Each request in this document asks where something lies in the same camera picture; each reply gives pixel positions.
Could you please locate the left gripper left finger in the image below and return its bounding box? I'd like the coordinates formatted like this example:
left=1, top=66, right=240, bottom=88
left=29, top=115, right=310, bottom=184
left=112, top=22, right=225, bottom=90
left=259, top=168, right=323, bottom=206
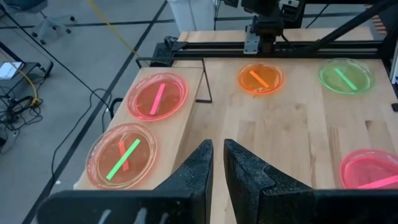
left=37, top=139, right=215, bottom=224

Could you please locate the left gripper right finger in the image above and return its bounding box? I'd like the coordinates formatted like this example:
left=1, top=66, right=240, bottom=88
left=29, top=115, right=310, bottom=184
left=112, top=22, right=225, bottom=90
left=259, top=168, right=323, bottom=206
left=223, top=139, right=398, bottom=224

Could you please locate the green translucent plastic plate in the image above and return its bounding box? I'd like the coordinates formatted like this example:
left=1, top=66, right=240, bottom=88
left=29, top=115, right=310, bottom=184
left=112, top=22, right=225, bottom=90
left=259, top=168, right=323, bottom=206
left=317, top=58, right=375, bottom=95
left=85, top=123, right=158, bottom=190

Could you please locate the pink translucent plastic plate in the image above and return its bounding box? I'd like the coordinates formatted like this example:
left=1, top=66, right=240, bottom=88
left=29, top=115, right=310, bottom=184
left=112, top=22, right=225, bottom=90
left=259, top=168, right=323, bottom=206
left=85, top=123, right=158, bottom=190
left=339, top=148, right=398, bottom=190
left=126, top=72, right=189, bottom=122

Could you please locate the orange translucent plastic plate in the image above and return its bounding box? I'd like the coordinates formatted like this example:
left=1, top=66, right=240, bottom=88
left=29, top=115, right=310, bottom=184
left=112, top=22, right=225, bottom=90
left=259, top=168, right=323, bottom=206
left=238, top=62, right=285, bottom=96

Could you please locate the black low stand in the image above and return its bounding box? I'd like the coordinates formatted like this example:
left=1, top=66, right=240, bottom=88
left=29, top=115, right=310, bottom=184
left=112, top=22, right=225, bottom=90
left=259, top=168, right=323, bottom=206
left=0, top=42, right=54, bottom=98

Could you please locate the white tablet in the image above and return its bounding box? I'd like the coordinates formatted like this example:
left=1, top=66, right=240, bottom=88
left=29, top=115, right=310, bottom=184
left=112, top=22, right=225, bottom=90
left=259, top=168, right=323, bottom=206
left=0, top=61, right=25, bottom=80

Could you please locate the office chair with wheeled base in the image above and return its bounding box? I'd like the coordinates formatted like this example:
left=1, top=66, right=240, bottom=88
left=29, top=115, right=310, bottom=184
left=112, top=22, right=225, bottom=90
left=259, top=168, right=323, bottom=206
left=3, top=0, right=76, bottom=45

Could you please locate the long black floor cable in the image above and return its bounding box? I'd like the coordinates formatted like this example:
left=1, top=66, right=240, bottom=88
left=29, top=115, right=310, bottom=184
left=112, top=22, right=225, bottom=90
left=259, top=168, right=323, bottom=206
left=49, top=88, right=125, bottom=180

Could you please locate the black aluminium table frame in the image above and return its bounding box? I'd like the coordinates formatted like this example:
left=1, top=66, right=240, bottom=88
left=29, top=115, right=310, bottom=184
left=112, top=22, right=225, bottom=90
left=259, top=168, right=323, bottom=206
left=150, top=0, right=398, bottom=85

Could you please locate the yellow floor cable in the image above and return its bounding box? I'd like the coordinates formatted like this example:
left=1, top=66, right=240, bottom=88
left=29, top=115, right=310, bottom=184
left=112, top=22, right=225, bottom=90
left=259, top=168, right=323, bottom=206
left=17, top=68, right=41, bottom=106
left=88, top=0, right=140, bottom=57

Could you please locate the orange ribbed cable sleeve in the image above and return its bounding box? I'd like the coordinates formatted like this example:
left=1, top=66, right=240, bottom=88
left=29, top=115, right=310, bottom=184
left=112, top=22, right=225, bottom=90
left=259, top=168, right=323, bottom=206
left=371, top=14, right=388, bottom=35

